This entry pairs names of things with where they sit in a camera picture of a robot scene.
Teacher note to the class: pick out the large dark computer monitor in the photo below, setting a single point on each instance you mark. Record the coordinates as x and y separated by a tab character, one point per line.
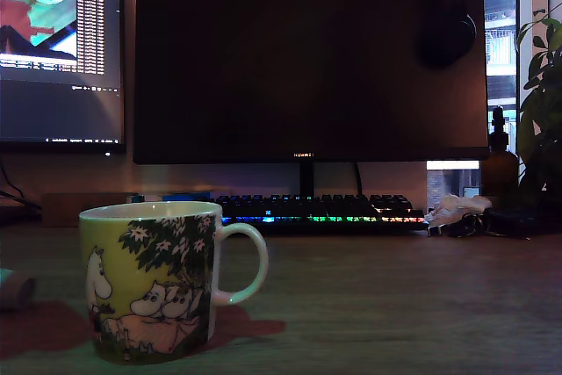
285	63

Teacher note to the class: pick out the black key bunch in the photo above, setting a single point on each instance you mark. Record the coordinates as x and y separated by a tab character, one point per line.
465	225

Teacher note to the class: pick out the dark flat pouch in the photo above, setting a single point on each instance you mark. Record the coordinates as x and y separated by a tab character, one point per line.
513	219

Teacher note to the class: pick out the black monitor stand post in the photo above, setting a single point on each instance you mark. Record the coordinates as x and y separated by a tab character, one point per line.
307	179

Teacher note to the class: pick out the green leafy houseplant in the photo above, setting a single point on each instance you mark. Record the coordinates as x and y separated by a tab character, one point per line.
544	107

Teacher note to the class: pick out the small pale blue block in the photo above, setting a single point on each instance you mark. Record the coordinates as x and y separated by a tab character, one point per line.
136	197

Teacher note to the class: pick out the brown dropper bottle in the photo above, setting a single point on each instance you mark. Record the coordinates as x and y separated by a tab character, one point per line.
498	168

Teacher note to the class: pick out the pale coffee capsule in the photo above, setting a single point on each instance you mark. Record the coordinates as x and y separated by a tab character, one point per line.
15	291

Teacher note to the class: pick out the black over-ear headphones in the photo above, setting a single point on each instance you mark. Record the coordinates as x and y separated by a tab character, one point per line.
448	41

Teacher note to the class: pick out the lit computer monitor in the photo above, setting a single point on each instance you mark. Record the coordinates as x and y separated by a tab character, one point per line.
66	107

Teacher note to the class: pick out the cartoon print ceramic mug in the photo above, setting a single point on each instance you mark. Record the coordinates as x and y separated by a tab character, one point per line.
145	283

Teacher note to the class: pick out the crumpled white tissue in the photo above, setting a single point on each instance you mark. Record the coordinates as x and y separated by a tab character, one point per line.
456	204

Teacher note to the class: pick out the black backlit keyboard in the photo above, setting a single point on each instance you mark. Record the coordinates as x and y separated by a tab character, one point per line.
307	208

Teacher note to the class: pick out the blue flat box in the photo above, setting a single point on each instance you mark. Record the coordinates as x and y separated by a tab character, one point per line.
184	197

